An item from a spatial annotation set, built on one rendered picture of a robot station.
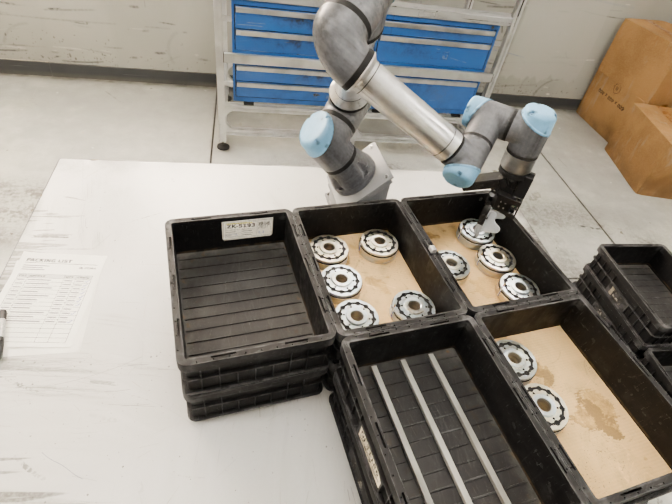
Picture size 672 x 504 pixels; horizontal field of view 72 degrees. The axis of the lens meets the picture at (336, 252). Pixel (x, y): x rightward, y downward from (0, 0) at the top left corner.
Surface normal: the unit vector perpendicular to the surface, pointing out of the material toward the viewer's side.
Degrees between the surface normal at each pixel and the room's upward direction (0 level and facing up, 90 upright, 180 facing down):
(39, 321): 0
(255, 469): 0
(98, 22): 90
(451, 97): 90
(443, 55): 90
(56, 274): 0
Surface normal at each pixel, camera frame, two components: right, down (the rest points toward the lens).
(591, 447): 0.13, -0.71
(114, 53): 0.14, 0.70
